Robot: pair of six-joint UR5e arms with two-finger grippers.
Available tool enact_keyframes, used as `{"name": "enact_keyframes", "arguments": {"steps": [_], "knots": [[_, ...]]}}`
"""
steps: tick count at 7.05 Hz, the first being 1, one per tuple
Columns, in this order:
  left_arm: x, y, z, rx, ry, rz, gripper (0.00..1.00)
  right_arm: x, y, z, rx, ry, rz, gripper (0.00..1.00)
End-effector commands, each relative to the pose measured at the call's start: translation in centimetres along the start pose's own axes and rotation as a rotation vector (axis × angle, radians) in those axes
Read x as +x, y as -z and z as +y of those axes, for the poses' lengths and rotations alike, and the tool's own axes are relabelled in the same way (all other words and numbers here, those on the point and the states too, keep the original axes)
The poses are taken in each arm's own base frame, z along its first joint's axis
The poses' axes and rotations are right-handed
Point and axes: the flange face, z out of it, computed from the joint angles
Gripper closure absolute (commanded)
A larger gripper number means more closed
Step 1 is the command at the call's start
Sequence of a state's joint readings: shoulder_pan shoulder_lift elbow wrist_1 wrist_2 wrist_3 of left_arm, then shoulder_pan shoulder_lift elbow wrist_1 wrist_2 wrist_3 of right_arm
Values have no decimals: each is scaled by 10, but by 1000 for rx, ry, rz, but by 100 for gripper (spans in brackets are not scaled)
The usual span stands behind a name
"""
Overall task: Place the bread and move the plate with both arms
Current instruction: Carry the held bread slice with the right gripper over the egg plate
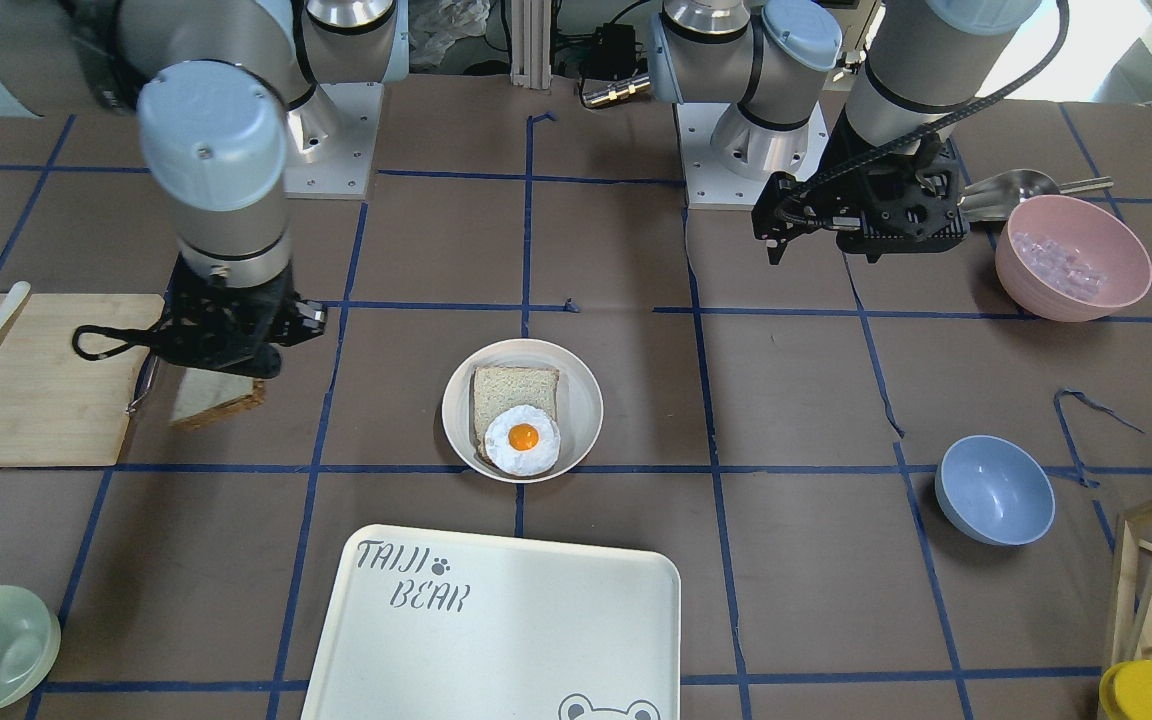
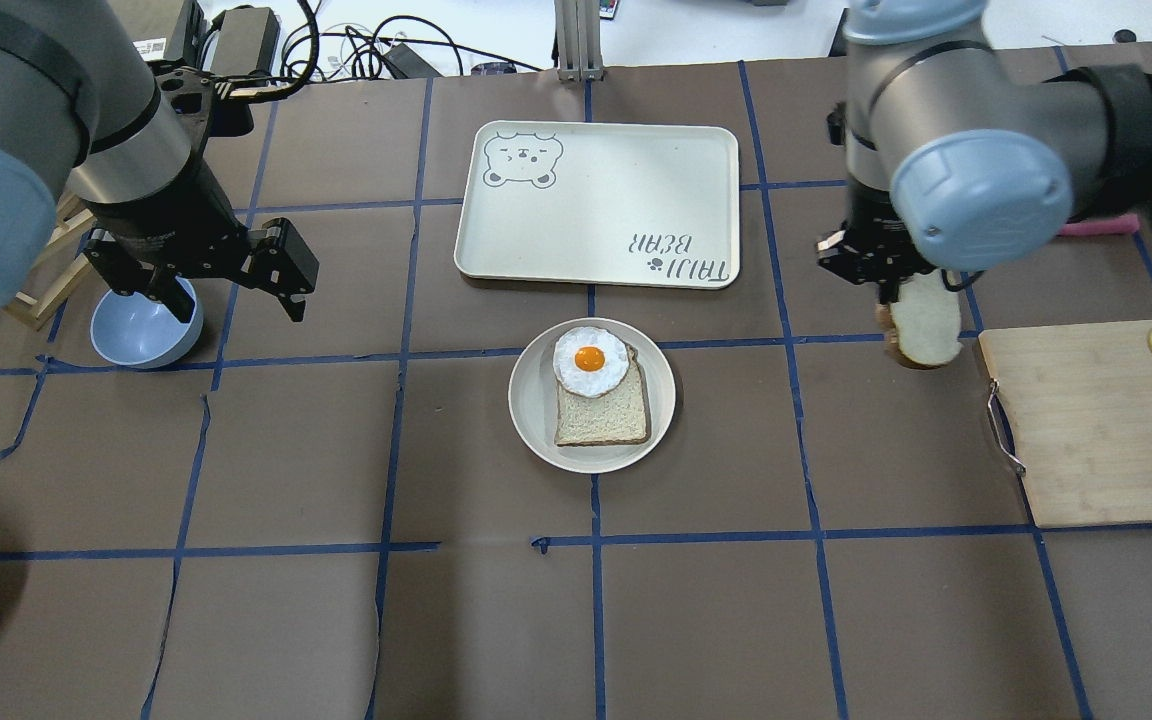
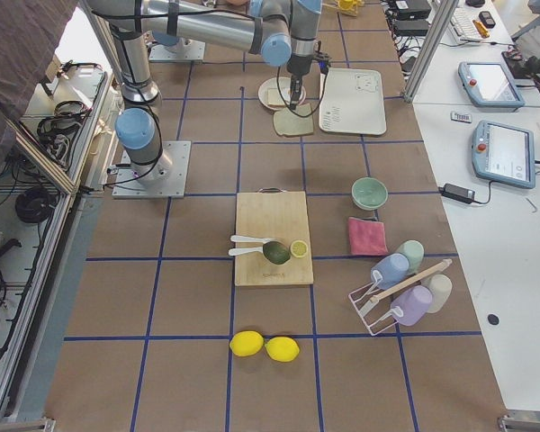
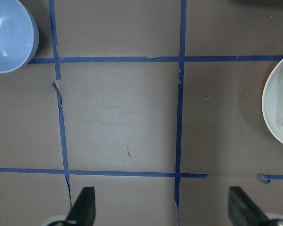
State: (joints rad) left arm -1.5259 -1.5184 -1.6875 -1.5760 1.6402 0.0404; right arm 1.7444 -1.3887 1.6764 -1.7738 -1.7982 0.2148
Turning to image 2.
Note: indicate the aluminium frame post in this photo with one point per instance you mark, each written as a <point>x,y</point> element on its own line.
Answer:
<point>579,41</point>

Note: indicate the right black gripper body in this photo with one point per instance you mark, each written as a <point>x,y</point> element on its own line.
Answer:
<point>868,222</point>

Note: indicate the pink cloth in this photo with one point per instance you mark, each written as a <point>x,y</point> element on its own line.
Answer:
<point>1097,227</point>

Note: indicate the bread slice on plate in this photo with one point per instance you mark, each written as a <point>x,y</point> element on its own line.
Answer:
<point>620,417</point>

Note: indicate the black computer box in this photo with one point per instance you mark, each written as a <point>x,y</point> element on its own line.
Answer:
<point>238,41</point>

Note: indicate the wooden dish rack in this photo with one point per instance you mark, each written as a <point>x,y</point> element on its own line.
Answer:
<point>60,267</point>

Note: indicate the black power adapter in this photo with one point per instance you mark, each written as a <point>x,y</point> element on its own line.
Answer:
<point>402,62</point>

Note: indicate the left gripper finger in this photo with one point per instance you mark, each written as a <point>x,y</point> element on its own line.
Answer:
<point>176,294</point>
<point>293,301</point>

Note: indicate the cream bear tray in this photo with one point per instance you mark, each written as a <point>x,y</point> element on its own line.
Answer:
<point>602,203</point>

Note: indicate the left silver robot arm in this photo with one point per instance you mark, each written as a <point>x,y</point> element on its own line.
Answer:
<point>81,111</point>

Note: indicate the blue bowl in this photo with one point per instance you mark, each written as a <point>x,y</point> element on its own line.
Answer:
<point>140,334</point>

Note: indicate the wooden cutting board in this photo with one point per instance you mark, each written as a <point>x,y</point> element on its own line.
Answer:
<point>1078,402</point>

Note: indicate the fried egg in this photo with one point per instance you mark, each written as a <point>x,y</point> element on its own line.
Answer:
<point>590,361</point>

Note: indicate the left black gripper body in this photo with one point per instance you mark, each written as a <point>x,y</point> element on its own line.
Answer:
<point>168,232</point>

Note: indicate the bread slice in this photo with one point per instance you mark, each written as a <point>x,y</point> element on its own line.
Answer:
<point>922,326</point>
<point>620,417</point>

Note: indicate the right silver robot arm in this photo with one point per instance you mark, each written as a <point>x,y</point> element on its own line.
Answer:
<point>954,168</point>

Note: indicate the beige round plate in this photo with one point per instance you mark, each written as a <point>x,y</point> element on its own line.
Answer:
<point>533,404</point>

